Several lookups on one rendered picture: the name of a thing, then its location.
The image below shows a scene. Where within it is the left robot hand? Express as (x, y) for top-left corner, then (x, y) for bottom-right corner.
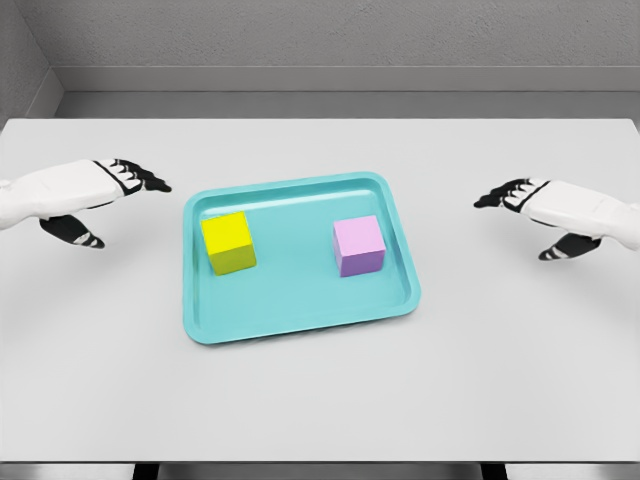
(16, 158), (173, 251)

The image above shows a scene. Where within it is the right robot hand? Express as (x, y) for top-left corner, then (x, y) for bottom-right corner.
(473, 177), (627, 262)

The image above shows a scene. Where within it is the yellow cube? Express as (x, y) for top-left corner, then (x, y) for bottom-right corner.
(200, 210), (258, 277)

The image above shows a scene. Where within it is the pink cube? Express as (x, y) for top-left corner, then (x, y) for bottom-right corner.
(332, 214), (387, 279)

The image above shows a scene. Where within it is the teal rectangular tray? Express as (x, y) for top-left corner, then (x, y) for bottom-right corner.
(180, 171), (423, 348)

